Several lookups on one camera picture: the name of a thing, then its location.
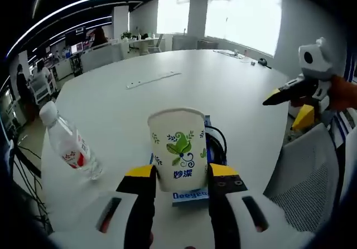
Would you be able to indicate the white desk partition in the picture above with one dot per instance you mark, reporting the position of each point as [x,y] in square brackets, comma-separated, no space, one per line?
[101,56]

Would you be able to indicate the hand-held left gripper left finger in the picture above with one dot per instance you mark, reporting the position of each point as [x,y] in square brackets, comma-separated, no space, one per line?
[139,204]

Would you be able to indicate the person's right hand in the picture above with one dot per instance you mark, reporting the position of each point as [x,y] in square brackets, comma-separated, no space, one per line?
[344,94]

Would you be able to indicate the white strip on table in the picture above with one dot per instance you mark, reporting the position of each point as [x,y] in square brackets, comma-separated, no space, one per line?
[153,80]

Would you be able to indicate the green potted plant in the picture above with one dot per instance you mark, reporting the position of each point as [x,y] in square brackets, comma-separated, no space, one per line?
[127,35]

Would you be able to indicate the clear plastic bottle red label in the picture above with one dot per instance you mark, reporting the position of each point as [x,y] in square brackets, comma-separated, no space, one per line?
[69,146]

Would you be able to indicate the curved ceiling light strip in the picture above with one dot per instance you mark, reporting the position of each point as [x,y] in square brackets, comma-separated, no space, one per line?
[69,6]

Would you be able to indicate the large blue white packet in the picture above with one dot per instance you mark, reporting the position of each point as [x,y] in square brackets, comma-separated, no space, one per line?
[189,199]

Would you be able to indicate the black shelf cart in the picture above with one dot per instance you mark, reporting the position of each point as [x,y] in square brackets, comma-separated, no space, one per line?
[76,65]

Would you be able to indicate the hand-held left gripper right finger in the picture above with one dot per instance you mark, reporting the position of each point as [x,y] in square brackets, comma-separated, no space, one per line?
[223,204]

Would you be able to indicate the white paper cup leaf print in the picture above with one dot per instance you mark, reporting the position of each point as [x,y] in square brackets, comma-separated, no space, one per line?
[178,137]

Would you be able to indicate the grey office chair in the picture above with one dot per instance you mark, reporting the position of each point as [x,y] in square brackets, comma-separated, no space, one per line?
[156,43]

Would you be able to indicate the small black device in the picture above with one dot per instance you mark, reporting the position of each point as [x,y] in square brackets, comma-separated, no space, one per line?
[264,62]

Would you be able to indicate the round white table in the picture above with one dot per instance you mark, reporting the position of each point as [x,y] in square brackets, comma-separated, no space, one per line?
[145,44]

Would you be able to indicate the wall display screen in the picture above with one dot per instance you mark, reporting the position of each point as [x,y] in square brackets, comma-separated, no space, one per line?
[75,34]

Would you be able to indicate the grey mesh chair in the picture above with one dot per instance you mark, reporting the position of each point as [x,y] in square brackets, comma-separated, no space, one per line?
[306,162]

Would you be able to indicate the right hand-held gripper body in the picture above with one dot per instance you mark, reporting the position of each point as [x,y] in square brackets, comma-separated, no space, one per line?
[316,62]

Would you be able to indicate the white office chair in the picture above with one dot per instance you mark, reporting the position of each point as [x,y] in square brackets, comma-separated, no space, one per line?
[43,87]

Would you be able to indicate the large window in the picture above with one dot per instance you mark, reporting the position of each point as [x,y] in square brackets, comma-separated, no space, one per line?
[174,9]
[242,17]

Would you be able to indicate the desk monitor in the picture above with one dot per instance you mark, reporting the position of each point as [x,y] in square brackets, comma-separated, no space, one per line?
[77,48]

